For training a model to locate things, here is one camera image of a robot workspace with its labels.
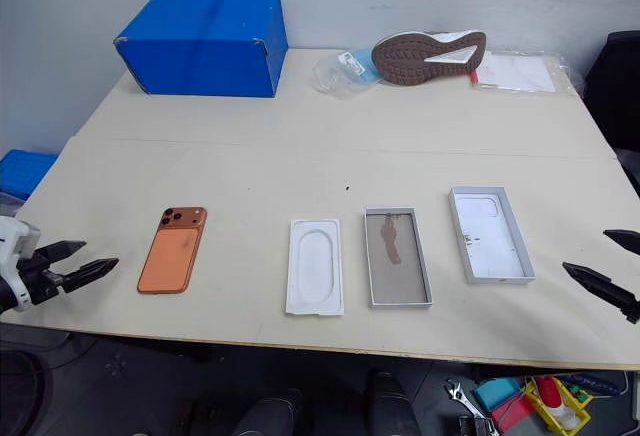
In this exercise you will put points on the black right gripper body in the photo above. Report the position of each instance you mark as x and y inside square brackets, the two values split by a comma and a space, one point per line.
[632, 311]

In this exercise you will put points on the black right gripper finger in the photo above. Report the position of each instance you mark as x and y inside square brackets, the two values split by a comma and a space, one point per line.
[597, 283]
[627, 241]

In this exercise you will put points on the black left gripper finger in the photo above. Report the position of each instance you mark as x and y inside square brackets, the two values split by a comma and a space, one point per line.
[60, 253]
[90, 273]

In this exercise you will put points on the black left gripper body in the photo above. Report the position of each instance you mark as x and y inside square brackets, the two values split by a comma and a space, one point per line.
[37, 281]

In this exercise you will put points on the orange smartphone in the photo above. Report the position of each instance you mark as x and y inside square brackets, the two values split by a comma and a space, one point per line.
[170, 261]

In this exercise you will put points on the white phone box lid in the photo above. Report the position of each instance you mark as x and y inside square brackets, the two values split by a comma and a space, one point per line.
[490, 236]

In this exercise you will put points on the blue plastic block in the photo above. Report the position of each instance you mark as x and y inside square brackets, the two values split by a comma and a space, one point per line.
[496, 392]

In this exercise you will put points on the red plastic block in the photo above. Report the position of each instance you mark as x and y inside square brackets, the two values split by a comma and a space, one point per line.
[512, 415]

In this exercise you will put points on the white phone box base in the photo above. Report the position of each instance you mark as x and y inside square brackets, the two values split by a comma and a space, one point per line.
[398, 261]

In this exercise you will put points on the blue cardboard shoebox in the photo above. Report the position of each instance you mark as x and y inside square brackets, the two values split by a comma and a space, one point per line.
[200, 56]

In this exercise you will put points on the blue plastic bin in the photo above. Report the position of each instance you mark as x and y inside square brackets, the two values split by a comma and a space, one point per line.
[22, 171]

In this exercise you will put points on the yellow plastic parts bin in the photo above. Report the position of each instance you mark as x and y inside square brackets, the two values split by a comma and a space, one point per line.
[575, 408]

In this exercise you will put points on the dark round floor object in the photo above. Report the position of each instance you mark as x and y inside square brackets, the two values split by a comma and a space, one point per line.
[22, 396]

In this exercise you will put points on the red bottle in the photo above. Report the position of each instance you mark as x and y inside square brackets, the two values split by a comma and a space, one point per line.
[548, 391]

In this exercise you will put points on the black office chair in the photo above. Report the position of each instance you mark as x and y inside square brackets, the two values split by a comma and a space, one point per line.
[615, 91]

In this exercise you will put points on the silver wrench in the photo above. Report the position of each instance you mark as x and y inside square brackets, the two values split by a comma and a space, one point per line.
[462, 397]

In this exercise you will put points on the clear sleeve with white paper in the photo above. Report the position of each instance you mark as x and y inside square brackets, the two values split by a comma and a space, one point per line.
[520, 73]

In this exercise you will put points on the white moulded tray insert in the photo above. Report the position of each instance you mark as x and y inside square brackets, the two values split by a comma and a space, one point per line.
[314, 268]

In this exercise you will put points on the dark rounded shape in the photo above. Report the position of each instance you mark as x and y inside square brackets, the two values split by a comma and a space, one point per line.
[272, 416]

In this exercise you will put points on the sneaker with brown sole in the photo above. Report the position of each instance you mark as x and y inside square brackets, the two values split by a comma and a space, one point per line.
[410, 58]

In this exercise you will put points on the crumpled clear plastic bag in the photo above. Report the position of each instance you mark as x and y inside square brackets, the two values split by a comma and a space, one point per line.
[335, 73]

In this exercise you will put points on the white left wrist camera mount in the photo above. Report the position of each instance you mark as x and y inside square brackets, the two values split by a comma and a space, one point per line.
[11, 236]

